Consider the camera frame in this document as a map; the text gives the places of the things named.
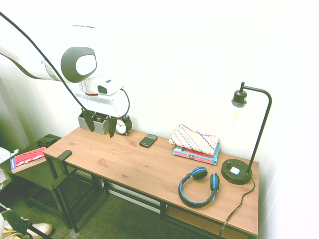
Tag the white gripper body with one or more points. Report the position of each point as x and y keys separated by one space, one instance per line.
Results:
x=99 y=104

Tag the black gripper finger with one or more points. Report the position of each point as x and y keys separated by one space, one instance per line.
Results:
x=89 y=122
x=112 y=129

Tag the black and blue headphones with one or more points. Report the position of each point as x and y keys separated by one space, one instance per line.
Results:
x=199 y=173

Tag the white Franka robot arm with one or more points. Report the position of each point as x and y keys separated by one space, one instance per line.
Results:
x=25 y=62

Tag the black clamp headphone hanger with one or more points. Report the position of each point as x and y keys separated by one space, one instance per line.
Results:
x=65 y=154

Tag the black twin-bell alarm clock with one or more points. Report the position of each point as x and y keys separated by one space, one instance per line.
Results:
x=121 y=126

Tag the small wooden stopper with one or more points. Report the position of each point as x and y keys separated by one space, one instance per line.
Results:
x=99 y=119

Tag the grey fabric desk organizer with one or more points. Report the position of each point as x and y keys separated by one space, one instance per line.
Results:
x=99 y=127

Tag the black mobile phone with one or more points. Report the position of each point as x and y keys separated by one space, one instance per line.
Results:
x=148 y=141

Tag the small black box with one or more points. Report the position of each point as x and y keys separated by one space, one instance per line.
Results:
x=46 y=142

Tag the dark side table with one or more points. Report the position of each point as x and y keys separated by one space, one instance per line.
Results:
x=37 y=171

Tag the red cover book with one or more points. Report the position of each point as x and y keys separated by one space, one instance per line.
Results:
x=27 y=159

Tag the striped fabric pouch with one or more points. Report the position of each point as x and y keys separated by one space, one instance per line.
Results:
x=194 y=140

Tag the blue paperback book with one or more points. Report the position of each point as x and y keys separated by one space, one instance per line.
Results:
x=197 y=156

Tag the white plastic bag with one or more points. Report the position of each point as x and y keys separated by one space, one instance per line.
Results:
x=6 y=155

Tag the beige shoe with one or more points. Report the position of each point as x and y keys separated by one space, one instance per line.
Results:
x=41 y=229

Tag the black desk lamp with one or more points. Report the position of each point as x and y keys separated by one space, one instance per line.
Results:
x=235 y=174

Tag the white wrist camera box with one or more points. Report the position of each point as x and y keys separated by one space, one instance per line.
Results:
x=109 y=85

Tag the wooden desk black metal frame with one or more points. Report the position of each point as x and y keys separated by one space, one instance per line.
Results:
x=124 y=159

